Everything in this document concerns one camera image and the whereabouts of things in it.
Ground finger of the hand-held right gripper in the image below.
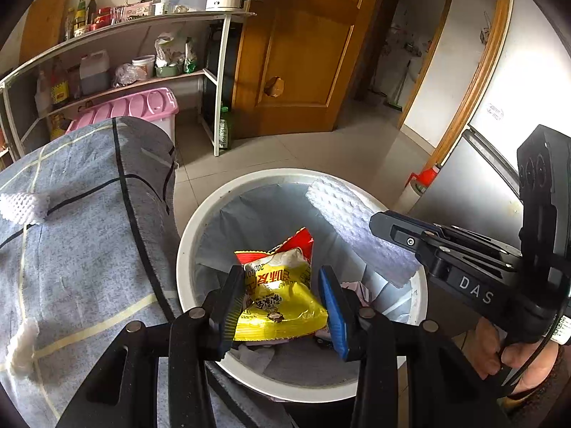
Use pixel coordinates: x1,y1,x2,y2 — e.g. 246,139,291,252
369,211,524,272

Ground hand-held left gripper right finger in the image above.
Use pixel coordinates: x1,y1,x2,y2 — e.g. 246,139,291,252
318,265,509,428

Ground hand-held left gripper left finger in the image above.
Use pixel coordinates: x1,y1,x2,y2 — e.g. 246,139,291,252
56,265,246,428

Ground yellow snack bag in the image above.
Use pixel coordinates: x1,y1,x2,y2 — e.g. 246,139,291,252
235,227,329,343

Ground large white foam net sleeve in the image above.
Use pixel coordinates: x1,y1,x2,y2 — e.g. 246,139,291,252
305,177,424,290

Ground white round trash bin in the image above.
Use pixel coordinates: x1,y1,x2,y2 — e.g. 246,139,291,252
176,168,429,404

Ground person's right forearm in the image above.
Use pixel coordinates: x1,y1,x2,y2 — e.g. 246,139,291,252
509,343,571,417

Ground person's right hand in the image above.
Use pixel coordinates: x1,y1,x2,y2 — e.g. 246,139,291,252
473,316,563,393

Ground red white plastic container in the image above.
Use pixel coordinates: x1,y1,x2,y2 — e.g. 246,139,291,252
405,165,441,197

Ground silver refrigerator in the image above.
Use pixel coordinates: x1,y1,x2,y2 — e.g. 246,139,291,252
408,0,571,250

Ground grey bin liner bag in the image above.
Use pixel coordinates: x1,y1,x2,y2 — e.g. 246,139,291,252
196,183,415,375

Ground blue plaid bedsheet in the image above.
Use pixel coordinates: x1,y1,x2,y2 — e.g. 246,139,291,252
0,117,295,428

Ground green glass bottle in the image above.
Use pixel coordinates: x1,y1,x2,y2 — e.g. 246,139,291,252
218,106,233,150

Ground wooden door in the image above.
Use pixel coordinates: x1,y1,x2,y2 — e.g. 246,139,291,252
232,0,393,140

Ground white foam net scrap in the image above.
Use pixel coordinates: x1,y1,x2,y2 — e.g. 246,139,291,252
6,318,40,375

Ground pink storage box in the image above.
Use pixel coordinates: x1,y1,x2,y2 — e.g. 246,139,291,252
66,87,180,143

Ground small white foam net sleeve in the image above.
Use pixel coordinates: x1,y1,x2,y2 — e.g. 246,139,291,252
0,192,50,226

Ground yellow oil bottle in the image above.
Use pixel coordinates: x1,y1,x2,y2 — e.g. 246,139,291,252
50,113,72,140

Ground clear plastic bag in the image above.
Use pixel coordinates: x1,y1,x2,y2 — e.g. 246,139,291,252
111,63,148,87

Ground white plastic tub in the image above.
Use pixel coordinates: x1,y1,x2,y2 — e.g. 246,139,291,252
131,55,156,78

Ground green white food bags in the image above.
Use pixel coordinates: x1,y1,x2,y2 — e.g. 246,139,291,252
154,31,198,76

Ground dark liquid plastic jug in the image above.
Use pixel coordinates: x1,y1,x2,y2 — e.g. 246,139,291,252
79,50,111,95

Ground cooking oil bottle red label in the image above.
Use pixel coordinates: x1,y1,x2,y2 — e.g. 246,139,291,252
49,56,71,108

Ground white plastic bottle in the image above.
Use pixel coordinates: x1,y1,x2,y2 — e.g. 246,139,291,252
36,69,52,117

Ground white metal shelf rack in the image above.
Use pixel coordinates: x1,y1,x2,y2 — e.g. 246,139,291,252
0,9,257,161

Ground wooden cutting board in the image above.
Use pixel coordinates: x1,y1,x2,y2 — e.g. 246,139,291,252
20,0,74,61

